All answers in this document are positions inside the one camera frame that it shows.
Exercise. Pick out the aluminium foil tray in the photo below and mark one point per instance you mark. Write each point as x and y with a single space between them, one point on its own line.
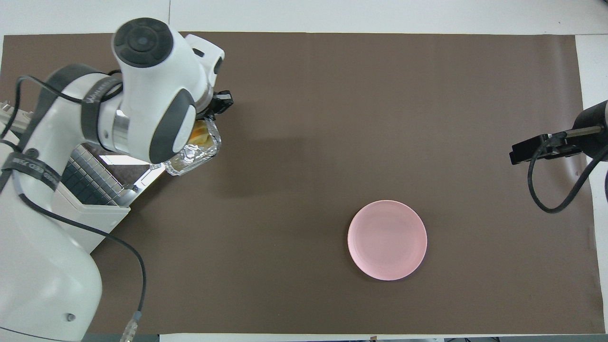
194 159

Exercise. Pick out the glass oven door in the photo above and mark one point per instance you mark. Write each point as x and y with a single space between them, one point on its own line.
145 178

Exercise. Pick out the pink round plate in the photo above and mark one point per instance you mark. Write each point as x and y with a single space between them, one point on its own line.
387 240

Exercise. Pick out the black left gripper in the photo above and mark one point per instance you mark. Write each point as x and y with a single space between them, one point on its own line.
221 102

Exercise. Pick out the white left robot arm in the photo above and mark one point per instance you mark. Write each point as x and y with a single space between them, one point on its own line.
152 85

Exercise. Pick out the white toaster oven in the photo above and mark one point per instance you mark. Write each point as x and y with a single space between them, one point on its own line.
95 223

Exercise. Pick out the metal oven rack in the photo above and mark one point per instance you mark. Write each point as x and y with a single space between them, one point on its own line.
90 180

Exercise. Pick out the brown table mat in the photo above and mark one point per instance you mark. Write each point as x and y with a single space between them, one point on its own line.
332 142

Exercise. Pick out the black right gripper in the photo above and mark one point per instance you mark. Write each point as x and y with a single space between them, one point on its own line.
565 148

